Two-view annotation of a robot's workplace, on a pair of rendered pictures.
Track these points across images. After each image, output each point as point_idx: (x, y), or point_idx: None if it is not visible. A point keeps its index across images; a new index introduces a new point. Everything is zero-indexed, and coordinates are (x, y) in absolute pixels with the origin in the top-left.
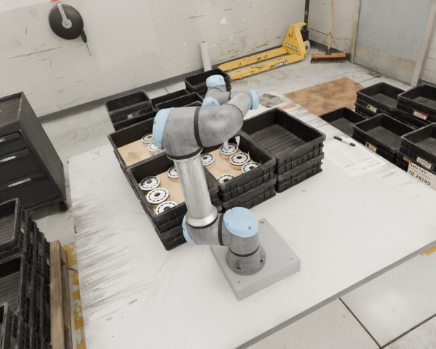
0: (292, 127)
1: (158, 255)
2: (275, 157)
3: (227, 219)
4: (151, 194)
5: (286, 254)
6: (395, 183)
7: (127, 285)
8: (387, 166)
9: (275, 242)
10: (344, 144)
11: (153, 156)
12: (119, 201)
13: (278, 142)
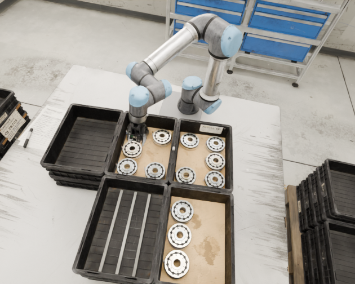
0: (59, 144)
1: None
2: (123, 112)
3: (199, 82)
4: (219, 164)
5: (169, 95)
6: (66, 94)
7: (253, 146)
8: (49, 104)
9: (167, 103)
10: (31, 136)
11: (202, 189)
12: (238, 227)
13: (84, 148)
